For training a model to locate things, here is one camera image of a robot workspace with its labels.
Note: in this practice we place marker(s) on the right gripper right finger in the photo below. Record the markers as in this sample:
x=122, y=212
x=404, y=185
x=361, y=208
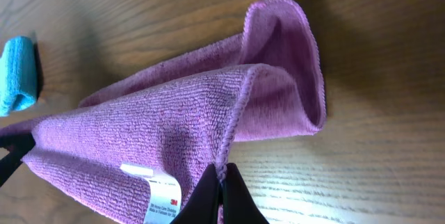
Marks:
x=238, y=205

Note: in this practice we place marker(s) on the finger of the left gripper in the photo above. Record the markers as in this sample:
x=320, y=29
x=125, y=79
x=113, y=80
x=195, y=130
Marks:
x=18, y=146

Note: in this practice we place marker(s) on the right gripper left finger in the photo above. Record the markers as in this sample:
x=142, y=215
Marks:
x=203, y=204

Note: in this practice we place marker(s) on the purple microfiber cloth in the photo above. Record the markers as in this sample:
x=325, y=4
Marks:
x=183, y=114

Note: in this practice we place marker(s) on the blue folded cloth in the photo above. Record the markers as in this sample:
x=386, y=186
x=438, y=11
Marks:
x=19, y=78

